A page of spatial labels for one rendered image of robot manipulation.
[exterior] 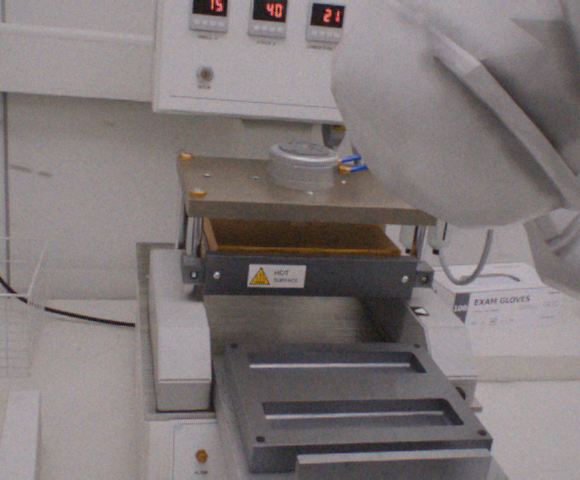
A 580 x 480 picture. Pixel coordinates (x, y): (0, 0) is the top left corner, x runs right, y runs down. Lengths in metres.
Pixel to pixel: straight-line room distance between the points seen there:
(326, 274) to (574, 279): 0.27
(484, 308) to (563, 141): 1.06
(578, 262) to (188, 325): 0.36
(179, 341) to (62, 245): 0.67
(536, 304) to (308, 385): 0.76
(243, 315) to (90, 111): 0.52
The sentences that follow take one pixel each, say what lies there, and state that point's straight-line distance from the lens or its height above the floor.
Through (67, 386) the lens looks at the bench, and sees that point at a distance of 1.13.
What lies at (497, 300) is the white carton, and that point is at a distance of 1.33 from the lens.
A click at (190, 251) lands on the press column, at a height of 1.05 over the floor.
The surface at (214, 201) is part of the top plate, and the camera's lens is 0.77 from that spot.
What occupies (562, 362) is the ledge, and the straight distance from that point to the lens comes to 1.33.
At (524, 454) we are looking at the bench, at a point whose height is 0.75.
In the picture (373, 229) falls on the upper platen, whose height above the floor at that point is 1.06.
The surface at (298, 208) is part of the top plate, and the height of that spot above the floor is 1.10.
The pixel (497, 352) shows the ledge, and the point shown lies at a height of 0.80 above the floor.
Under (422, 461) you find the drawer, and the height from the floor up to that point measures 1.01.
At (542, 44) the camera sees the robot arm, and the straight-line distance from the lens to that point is 0.24.
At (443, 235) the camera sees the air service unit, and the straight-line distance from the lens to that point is 1.09.
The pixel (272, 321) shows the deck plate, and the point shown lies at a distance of 0.93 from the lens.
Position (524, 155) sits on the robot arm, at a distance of 0.24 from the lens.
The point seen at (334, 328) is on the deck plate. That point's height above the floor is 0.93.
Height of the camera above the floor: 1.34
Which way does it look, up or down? 20 degrees down
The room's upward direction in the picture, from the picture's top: 7 degrees clockwise
